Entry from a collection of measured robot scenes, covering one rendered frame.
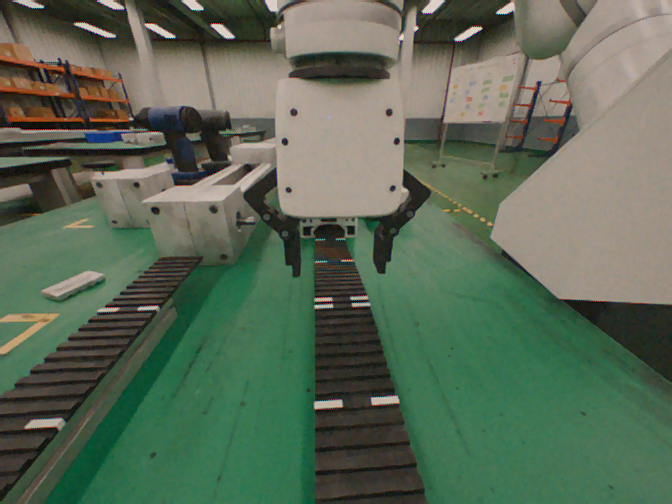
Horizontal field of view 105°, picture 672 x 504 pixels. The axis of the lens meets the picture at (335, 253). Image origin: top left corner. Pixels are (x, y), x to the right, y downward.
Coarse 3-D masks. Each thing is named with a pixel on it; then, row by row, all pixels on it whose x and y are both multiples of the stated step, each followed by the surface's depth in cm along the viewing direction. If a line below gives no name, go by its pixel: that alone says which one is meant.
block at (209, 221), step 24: (168, 192) 37; (192, 192) 37; (216, 192) 37; (240, 192) 41; (168, 216) 34; (192, 216) 34; (216, 216) 34; (240, 216) 41; (168, 240) 35; (192, 240) 35; (216, 240) 36; (240, 240) 40; (216, 264) 37
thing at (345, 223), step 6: (300, 222) 45; (306, 222) 45; (312, 222) 45; (318, 222) 45; (324, 222) 45; (330, 222) 45; (336, 222) 45; (342, 222) 45; (348, 222) 45; (354, 222) 45; (300, 228) 45; (306, 228) 49; (312, 228) 45; (342, 228) 49; (348, 228) 49; (354, 228) 47; (306, 234) 47; (312, 234) 46; (348, 234) 47; (354, 234) 47
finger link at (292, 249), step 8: (264, 216) 23; (272, 216) 23; (280, 216) 24; (272, 224) 23; (280, 224) 23; (296, 232) 25; (288, 240) 24; (296, 240) 24; (288, 248) 25; (296, 248) 24; (288, 256) 25; (296, 256) 24; (288, 264) 25; (296, 264) 24; (296, 272) 25
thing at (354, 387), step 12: (324, 372) 17; (336, 372) 17; (348, 372) 17; (360, 372) 17; (372, 372) 17; (384, 372) 17; (324, 384) 17; (336, 384) 17; (348, 384) 16; (360, 384) 16; (372, 384) 16; (384, 384) 16; (324, 396) 16; (336, 396) 16; (348, 396) 16; (360, 396) 16
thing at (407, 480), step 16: (320, 480) 12; (336, 480) 12; (352, 480) 12; (368, 480) 12; (384, 480) 12; (400, 480) 12; (416, 480) 12; (320, 496) 12; (336, 496) 12; (352, 496) 12; (368, 496) 12; (384, 496) 12; (400, 496) 12; (416, 496) 12
